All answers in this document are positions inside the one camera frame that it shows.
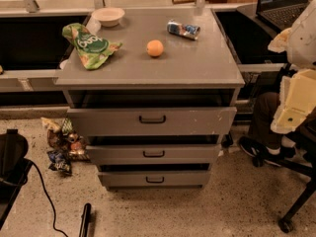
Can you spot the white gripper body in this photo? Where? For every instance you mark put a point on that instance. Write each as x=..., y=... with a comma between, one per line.
x=303, y=41

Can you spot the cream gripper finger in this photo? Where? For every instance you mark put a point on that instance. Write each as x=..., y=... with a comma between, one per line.
x=279, y=43

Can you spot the grey top drawer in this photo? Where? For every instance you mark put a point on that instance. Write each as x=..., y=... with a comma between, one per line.
x=164, y=121

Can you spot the grey drawer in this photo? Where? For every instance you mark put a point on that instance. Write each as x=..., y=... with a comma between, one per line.
x=164, y=121
x=153, y=154
x=154, y=179

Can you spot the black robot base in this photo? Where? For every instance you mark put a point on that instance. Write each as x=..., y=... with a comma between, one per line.
x=14, y=169

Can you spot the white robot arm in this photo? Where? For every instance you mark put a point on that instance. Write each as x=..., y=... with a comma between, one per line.
x=301, y=47

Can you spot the grey middle drawer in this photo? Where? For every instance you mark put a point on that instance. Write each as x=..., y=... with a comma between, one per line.
x=153, y=154

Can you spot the grey bottom drawer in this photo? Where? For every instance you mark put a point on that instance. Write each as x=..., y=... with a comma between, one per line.
x=154, y=179

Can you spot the grey drawer cabinet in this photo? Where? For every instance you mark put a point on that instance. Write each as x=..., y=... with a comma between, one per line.
x=188, y=74

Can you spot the black laptop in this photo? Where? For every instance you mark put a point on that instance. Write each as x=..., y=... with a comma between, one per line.
x=280, y=14

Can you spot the person's leg and shoe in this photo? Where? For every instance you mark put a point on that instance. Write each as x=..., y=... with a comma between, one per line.
x=261, y=140

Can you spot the black office chair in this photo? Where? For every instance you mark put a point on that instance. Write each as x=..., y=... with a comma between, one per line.
x=305, y=139

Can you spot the wooden stick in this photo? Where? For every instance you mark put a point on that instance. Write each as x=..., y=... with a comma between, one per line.
x=186, y=1

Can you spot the crushed blue can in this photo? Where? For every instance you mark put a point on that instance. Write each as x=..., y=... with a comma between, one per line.
x=186, y=31

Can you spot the orange fruit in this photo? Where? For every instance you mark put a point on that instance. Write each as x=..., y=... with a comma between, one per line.
x=155, y=48

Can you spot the white bowl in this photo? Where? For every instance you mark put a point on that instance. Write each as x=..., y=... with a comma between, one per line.
x=108, y=17

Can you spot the green chip bag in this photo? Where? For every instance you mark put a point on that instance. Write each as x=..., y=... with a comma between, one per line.
x=92, y=50

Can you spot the snack bags pile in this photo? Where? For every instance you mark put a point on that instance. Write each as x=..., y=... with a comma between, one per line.
x=66, y=145

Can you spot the black cylinder on floor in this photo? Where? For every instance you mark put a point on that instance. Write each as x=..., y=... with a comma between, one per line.
x=85, y=219

